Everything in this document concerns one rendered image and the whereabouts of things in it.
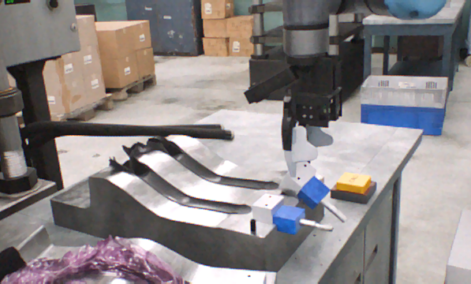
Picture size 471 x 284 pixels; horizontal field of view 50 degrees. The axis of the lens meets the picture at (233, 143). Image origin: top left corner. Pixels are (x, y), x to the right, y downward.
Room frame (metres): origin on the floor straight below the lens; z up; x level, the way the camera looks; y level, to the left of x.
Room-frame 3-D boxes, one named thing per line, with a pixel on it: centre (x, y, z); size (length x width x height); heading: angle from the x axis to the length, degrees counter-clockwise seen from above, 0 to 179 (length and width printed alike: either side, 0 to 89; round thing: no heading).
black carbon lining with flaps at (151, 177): (0.92, 0.10, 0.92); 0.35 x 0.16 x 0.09; 58
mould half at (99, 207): (0.94, 0.11, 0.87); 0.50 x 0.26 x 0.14; 58
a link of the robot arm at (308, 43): (0.85, -0.13, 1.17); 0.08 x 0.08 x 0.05
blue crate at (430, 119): (3.83, -1.35, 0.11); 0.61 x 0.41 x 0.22; 63
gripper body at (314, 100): (0.84, -0.14, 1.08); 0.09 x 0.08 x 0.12; 59
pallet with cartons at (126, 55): (5.80, 1.57, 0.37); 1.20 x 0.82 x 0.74; 71
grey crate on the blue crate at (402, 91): (3.83, -1.35, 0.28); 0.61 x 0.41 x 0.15; 63
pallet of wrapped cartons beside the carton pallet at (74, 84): (4.84, 1.88, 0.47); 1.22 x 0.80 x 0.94; 67
